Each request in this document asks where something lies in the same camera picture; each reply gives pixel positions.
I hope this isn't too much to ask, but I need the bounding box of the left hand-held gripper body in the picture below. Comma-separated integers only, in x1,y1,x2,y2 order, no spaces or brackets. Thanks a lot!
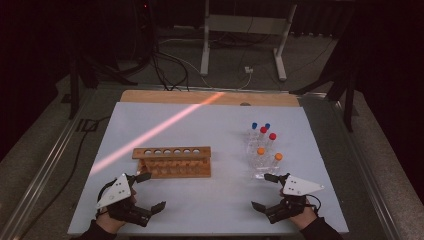
95,173,154,228

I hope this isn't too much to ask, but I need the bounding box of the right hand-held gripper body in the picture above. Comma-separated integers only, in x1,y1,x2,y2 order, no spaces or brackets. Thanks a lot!
264,174,325,225

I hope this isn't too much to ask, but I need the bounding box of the clear plastic test tube rack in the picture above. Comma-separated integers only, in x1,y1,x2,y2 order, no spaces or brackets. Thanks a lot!
245,128,283,180

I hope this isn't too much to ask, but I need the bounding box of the orange cap test tube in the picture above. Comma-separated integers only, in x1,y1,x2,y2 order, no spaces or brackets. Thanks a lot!
271,152,284,173
254,146,266,166

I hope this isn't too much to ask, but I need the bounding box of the wooden test tube rack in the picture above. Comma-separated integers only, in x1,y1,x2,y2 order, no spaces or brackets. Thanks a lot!
131,145,212,180

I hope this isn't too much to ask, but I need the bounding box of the person's left hand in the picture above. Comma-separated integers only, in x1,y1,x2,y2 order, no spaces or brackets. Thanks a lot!
96,195,138,234

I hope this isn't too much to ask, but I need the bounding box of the person's right hand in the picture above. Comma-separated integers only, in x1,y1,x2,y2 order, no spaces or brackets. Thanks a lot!
279,188,318,231

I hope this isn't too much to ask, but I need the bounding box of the white table mat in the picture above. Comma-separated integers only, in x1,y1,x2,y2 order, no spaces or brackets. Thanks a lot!
67,101,350,236

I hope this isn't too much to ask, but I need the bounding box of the black metal stand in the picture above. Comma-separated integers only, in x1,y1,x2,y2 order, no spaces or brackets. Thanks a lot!
289,33,359,133
68,49,139,120

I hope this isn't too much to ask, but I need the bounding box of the white metal stand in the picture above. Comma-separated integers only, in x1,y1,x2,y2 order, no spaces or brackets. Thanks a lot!
199,0,298,82

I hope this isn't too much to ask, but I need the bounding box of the left hand-held gripper cable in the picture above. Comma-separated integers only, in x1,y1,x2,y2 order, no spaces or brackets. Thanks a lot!
95,179,118,219

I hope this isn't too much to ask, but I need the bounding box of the hand-held gripper cable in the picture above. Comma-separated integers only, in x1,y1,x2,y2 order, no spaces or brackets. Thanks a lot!
304,194,323,214
95,179,118,219

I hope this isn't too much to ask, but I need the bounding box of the right hand-held gripper cable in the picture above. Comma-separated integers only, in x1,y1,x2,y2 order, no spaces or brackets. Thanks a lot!
304,194,323,214

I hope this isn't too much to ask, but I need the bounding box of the black floor cable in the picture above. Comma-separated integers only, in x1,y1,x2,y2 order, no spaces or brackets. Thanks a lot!
19,115,113,240

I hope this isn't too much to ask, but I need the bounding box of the metal floor rail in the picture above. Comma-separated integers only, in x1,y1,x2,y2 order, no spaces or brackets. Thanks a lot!
328,96,401,240
0,88,98,240

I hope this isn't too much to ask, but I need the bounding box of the bundle of black cables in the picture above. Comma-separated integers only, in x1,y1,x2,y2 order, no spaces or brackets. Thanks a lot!
133,0,191,92

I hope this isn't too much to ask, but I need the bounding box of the white floor cable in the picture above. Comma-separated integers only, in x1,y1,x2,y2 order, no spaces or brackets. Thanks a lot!
158,38,253,91

